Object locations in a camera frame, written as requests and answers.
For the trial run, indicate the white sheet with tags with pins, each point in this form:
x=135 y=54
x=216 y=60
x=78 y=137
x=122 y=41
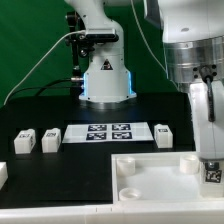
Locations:
x=108 y=132

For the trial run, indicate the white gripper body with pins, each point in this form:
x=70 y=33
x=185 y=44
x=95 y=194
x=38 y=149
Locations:
x=208 y=136

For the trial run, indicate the white left wall block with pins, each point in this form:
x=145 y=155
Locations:
x=3 y=174

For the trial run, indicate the white front wall rail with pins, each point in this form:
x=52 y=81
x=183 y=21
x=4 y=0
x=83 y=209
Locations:
x=202 y=212

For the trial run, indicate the black camera stand pole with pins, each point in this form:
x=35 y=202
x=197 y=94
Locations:
x=75 y=23

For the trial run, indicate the white square table top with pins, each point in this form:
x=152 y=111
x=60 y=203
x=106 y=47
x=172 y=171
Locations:
x=157 y=177

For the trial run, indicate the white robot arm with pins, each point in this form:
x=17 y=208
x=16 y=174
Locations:
x=193 y=41

